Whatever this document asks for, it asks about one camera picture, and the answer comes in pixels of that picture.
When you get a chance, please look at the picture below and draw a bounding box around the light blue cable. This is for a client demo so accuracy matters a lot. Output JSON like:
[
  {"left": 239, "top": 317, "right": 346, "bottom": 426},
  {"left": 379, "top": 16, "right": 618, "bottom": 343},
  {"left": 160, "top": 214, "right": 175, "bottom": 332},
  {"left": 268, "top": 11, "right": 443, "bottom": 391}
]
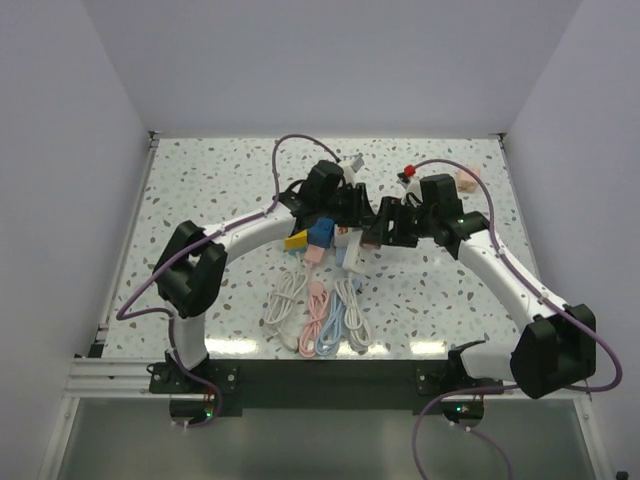
[{"left": 314, "top": 279, "right": 364, "bottom": 357}]

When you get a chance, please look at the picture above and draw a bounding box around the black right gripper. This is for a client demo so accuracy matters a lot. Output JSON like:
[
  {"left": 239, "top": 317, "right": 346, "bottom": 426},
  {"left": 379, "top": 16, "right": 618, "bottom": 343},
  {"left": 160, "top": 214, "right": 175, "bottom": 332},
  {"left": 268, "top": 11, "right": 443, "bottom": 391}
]
[{"left": 362, "top": 196, "right": 437, "bottom": 249}]

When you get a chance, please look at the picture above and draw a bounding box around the pink cable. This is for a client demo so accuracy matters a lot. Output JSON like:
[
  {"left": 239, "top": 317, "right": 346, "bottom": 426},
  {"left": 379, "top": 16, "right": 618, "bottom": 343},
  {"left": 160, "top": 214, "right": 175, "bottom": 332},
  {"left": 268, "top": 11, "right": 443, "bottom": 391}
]
[{"left": 298, "top": 263, "right": 331, "bottom": 358}]

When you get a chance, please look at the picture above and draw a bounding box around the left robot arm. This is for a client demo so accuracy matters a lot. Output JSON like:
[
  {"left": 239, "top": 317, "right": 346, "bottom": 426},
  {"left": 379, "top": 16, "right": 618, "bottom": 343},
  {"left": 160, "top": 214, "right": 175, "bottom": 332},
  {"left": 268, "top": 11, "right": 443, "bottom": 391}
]
[{"left": 153, "top": 156, "right": 374, "bottom": 392}]

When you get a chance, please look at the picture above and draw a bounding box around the light blue power strip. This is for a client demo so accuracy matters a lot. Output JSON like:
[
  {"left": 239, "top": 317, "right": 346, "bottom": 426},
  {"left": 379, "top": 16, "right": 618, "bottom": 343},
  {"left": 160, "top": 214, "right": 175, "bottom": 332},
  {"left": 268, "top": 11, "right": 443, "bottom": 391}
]
[{"left": 335, "top": 247, "right": 346, "bottom": 268}]

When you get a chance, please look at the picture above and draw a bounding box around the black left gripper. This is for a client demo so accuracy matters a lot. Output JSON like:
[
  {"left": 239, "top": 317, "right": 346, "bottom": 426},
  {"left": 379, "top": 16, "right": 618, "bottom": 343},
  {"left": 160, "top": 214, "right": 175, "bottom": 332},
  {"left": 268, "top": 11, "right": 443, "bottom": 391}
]
[{"left": 318, "top": 182, "right": 376, "bottom": 228}]

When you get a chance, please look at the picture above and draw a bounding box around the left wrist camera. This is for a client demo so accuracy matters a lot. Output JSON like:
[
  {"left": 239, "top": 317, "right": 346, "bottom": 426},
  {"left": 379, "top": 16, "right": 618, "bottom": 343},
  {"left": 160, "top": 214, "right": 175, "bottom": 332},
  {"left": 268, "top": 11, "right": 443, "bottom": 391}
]
[{"left": 340, "top": 153, "right": 364, "bottom": 181}]

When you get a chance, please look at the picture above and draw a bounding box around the pink power strip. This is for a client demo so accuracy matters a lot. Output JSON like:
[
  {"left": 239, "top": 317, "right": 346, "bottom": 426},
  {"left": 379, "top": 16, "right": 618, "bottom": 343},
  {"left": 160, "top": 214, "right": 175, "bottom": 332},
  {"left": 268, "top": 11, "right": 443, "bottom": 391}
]
[{"left": 304, "top": 244, "right": 325, "bottom": 265}]

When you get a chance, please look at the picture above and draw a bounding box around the yellow cube socket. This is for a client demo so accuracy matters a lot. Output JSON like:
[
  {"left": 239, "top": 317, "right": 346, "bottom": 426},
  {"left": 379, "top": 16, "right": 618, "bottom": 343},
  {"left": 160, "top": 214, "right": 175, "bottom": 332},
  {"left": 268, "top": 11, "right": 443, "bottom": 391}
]
[{"left": 283, "top": 230, "right": 308, "bottom": 251}]

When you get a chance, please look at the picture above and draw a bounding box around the white power strip cable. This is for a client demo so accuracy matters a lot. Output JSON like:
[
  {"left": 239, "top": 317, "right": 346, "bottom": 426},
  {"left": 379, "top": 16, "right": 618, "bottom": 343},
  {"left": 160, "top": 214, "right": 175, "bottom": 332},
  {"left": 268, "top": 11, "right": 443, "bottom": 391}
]
[{"left": 333, "top": 269, "right": 374, "bottom": 356}]

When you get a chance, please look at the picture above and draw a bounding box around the white coiled cable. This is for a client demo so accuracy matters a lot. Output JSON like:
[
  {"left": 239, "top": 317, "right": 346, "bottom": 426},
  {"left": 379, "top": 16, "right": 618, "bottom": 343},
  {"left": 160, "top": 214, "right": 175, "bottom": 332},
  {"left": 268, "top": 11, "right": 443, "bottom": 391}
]
[{"left": 263, "top": 251, "right": 309, "bottom": 354}]

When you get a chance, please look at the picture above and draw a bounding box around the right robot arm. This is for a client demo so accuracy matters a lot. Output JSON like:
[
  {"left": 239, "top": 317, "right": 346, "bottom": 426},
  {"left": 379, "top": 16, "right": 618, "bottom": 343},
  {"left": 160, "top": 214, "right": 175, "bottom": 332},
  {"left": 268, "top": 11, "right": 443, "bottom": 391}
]
[{"left": 364, "top": 174, "right": 596, "bottom": 399}]

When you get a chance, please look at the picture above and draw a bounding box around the blue cube socket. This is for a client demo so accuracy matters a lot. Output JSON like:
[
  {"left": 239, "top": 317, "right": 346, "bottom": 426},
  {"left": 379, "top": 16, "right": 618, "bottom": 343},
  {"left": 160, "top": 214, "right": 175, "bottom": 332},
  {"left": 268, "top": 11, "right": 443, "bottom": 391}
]
[{"left": 307, "top": 217, "right": 335, "bottom": 249}]

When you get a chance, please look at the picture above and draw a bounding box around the pink cube socket adapter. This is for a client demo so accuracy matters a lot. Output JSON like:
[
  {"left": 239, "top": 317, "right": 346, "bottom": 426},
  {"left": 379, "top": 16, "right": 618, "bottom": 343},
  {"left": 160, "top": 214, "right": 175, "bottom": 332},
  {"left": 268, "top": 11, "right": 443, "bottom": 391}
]
[{"left": 455, "top": 167, "right": 481, "bottom": 193}]

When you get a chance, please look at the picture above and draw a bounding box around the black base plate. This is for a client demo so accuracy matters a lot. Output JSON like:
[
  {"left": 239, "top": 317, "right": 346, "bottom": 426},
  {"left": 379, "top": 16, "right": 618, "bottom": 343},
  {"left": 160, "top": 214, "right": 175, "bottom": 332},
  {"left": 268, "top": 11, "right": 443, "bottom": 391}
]
[{"left": 146, "top": 357, "right": 502, "bottom": 421}]

